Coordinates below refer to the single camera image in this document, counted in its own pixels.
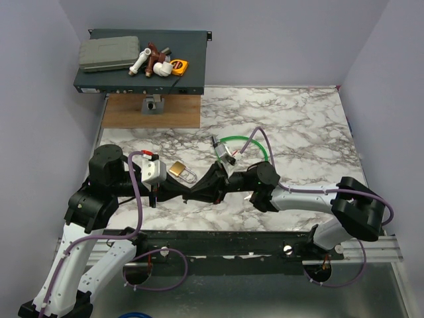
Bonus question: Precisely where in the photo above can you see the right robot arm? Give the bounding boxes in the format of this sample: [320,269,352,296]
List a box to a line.
[182,161,388,260]

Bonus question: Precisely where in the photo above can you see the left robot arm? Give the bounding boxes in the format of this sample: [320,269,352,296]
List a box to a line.
[18,144,189,317]

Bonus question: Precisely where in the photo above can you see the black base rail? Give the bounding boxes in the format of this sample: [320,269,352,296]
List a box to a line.
[119,229,345,277]

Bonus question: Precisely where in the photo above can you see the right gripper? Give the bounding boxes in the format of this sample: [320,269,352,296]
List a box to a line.
[183,161,255,205]

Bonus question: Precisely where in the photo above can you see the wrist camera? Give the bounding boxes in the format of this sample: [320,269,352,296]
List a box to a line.
[215,143,237,178]
[141,160,167,185]

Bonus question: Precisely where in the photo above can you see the white elbow fitting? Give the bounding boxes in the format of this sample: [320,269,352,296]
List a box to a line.
[153,62,173,77]

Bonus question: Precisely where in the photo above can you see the grey metal bracket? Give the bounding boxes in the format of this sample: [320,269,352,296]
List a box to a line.
[141,94,165,115]

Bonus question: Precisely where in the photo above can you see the brown pipe fitting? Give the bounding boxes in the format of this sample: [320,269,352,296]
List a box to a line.
[145,42,172,78]

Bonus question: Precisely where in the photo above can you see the wooden board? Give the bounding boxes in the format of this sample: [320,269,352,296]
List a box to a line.
[101,94,201,129]

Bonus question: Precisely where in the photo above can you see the purple cable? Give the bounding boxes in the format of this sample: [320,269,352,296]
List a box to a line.
[238,126,396,288]
[39,150,189,318]

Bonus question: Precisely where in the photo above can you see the dark rack switch box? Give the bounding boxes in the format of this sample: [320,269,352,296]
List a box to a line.
[73,28,213,95]

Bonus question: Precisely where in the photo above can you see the grey plastic case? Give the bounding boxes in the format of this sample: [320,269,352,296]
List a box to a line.
[79,36,140,72]

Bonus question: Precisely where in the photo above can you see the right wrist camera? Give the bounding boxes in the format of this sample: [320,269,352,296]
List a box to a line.
[215,143,237,178]

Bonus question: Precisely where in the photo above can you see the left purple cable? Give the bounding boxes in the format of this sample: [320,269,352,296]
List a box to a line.
[39,150,189,318]

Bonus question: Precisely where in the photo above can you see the green cable lock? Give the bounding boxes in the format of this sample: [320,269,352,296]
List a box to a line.
[211,135,268,161]

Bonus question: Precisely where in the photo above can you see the white pipe fitting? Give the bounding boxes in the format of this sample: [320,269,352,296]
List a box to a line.
[129,48,152,76]

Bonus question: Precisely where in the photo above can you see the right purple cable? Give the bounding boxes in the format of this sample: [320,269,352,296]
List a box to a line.
[238,126,396,288]

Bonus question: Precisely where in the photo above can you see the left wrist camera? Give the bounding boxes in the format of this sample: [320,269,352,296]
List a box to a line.
[141,160,167,185]

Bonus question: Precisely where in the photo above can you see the brass padlock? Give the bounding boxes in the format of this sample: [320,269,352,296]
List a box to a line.
[168,161,197,184]

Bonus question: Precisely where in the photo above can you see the yellow tape measure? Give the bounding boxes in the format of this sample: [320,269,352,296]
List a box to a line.
[170,59,189,76]

